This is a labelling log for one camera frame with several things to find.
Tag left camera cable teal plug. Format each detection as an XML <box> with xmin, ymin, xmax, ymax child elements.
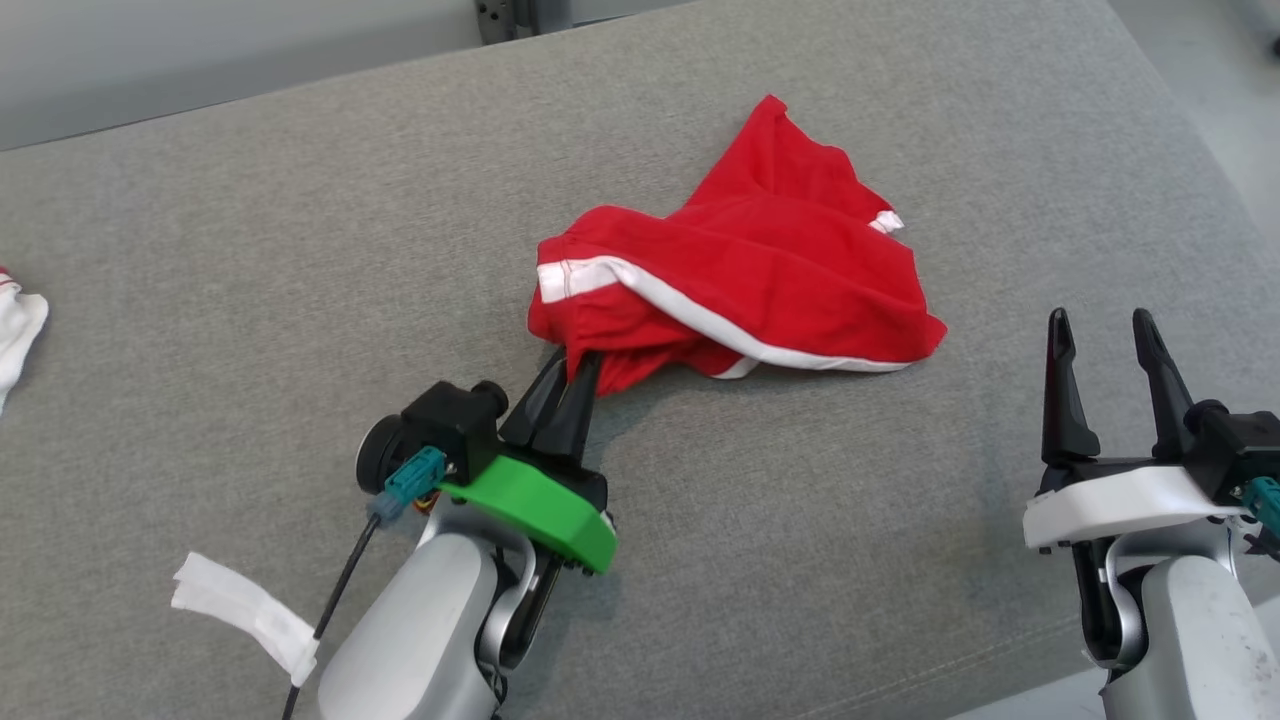
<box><xmin>283</xmin><ymin>447</ymin><xmax>448</xmax><ymax>720</ymax></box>

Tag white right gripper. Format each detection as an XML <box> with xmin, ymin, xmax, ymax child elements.
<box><xmin>1022</xmin><ymin>308</ymin><xmax>1247</xmax><ymax>552</ymax></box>

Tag grey metal partition post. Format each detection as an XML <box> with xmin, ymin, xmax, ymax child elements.
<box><xmin>515</xmin><ymin>0</ymin><xmax>576</xmax><ymax>37</ymax></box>

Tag grey fabric sofa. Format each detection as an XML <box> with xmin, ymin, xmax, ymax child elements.
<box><xmin>0</xmin><ymin>0</ymin><xmax>1280</xmax><ymax>720</ymax></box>

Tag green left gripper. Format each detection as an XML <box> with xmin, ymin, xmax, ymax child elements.
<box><xmin>440</xmin><ymin>347</ymin><xmax>619</xmax><ymax>577</ymax></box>

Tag red garment with white trim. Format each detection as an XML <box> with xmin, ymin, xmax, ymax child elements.
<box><xmin>0</xmin><ymin>268</ymin><xmax>50</xmax><ymax>416</ymax></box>
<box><xmin>527</xmin><ymin>95</ymin><xmax>948</xmax><ymax>398</ymax></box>

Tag white tape strip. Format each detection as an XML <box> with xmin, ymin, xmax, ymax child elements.
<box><xmin>170</xmin><ymin>551</ymin><xmax>321</xmax><ymax>687</ymax></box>

